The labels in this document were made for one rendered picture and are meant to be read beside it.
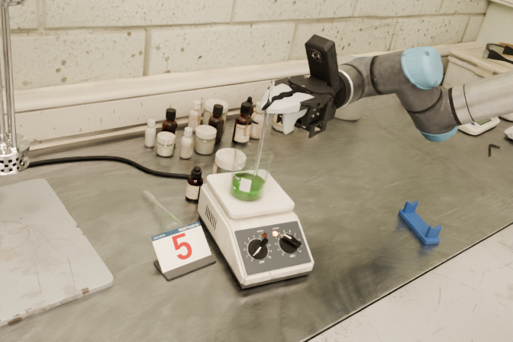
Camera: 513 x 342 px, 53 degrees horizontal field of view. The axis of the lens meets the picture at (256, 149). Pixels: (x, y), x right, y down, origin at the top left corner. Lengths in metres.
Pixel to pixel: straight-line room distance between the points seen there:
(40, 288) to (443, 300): 0.62
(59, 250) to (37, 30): 0.44
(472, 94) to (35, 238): 0.79
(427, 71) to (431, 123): 0.14
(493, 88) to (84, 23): 0.78
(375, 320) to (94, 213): 0.50
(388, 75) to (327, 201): 0.28
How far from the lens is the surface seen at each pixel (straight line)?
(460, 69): 1.88
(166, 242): 0.83
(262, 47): 1.38
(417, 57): 0.95
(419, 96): 0.99
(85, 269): 0.82
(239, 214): 0.82
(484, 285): 1.01
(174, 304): 0.78
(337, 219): 1.02
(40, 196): 0.97
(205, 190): 0.90
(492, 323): 0.94
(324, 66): 0.86
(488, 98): 1.02
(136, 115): 1.18
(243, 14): 1.30
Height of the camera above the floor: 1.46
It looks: 28 degrees down
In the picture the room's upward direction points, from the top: 11 degrees clockwise
